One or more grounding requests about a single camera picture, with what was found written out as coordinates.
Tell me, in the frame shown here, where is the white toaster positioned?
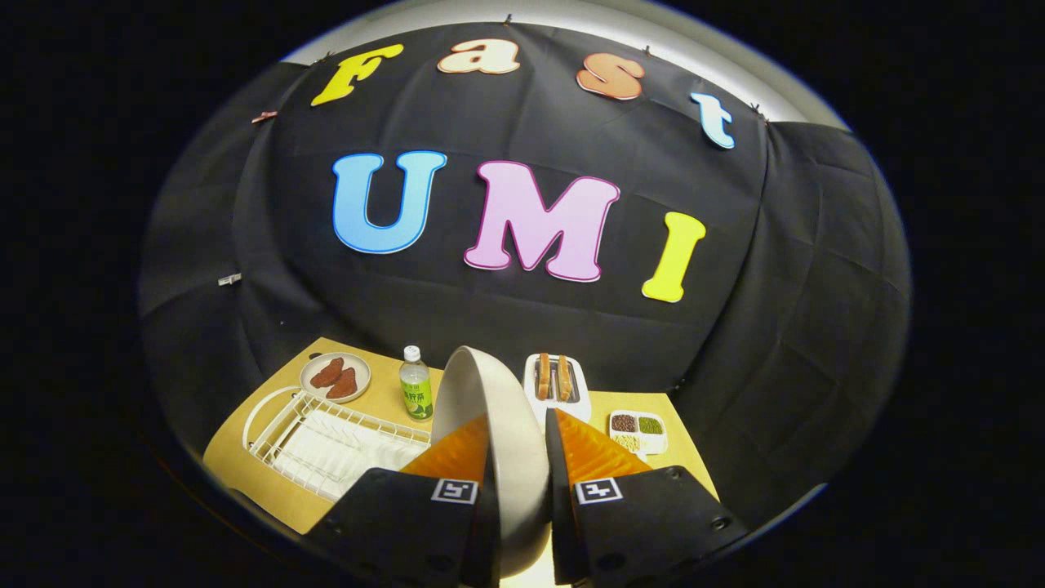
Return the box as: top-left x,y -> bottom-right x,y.
522,353 -> 592,425

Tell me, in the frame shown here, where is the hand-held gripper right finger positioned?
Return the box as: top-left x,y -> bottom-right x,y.
544,407 -> 750,587

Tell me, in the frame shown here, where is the white divided dish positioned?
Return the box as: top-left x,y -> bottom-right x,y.
607,409 -> 669,456

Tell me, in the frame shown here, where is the small grey plate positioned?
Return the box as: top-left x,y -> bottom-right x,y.
300,352 -> 371,404

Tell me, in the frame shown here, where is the white wire dish rack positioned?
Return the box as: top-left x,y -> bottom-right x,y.
242,385 -> 432,502

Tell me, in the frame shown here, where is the beige round plate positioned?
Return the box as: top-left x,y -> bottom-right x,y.
430,345 -> 553,579

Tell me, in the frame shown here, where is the black backdrop cloth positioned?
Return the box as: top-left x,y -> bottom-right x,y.
137,20 -> 913,532

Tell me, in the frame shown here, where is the green label drink bottle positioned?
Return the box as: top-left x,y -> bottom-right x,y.
399,345 -> 434,421

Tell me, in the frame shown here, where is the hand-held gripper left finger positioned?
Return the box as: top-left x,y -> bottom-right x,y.
304,412 -> 500,588

